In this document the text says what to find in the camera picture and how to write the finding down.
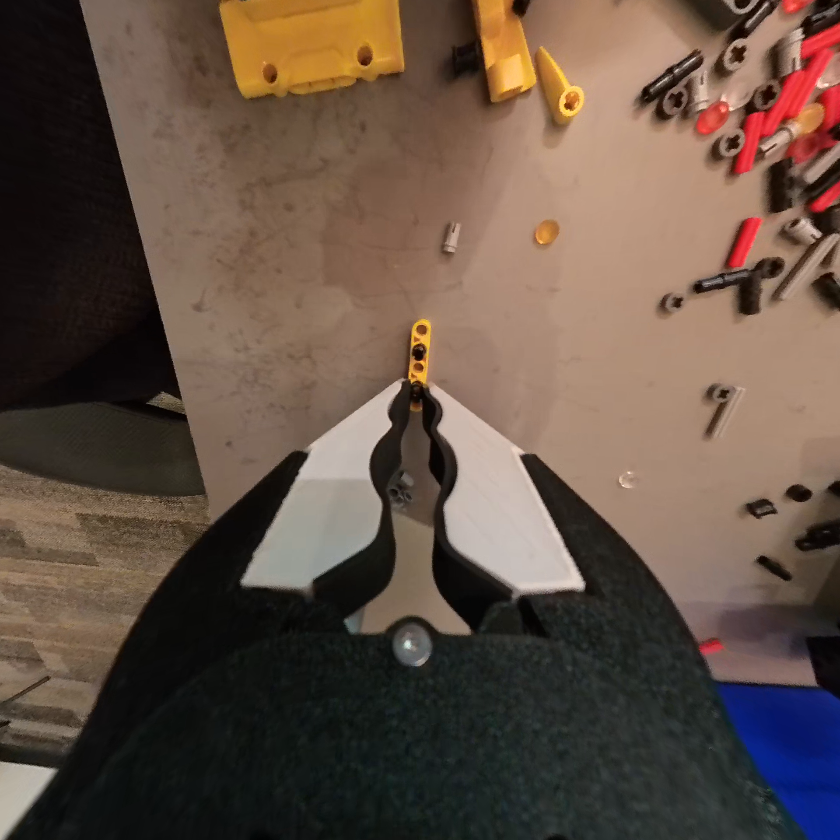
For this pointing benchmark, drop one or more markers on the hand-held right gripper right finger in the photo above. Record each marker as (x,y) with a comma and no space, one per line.
(505,518)

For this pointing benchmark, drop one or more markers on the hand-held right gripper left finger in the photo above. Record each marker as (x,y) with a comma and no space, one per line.
(315,518)

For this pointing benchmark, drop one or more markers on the yellow thin beam black pins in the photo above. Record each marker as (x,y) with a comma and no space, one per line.
(422,340)

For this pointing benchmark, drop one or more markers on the dark grey pin connector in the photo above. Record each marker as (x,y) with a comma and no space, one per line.
(400,489)

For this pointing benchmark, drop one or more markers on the clear round stud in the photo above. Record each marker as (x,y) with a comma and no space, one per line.
(628,479)

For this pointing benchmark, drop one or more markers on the dark oval chair base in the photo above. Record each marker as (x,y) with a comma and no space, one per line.
(98,449)

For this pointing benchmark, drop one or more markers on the small red piece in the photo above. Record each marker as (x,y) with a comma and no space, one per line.
(711,646)

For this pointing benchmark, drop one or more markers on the grey axle with connector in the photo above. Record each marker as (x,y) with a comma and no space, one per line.
(724,410)

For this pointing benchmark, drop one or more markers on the small black connector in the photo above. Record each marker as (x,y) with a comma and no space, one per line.
(761,508)
(799,492)

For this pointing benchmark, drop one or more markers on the grey bush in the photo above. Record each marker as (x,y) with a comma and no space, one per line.
(670,302)

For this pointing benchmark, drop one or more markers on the thin black pin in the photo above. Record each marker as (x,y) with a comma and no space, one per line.
(774,568)

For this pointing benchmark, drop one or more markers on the light grey pin connector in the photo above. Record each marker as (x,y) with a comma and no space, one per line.
(451,237)

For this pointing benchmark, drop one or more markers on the orange translucent round stud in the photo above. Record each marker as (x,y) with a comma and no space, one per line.
(547,232)

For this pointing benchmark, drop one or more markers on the long black connector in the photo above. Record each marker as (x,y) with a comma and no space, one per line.
(817,536)

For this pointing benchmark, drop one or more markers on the black tee connector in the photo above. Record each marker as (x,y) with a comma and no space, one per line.
(745,283)

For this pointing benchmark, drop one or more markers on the blue sheet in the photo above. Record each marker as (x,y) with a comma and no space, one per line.
(781,754)

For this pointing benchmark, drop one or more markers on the red connector pin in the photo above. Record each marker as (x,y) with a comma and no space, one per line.
(745,241)

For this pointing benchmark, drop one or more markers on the long grey axle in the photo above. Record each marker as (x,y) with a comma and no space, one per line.
(804,266)

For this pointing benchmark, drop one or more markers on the black fabric chair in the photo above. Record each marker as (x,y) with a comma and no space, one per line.
(65,197)

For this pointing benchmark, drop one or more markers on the yellow tooth piece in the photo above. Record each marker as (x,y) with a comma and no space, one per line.
(554,82)

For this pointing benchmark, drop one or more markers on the yellow curved panel piece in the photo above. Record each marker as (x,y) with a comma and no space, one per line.
(502,59)

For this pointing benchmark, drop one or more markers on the yellow panel block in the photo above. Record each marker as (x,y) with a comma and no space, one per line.
(308,39)

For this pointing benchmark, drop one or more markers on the pile of small building pieces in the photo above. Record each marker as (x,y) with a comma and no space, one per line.
(781,98)

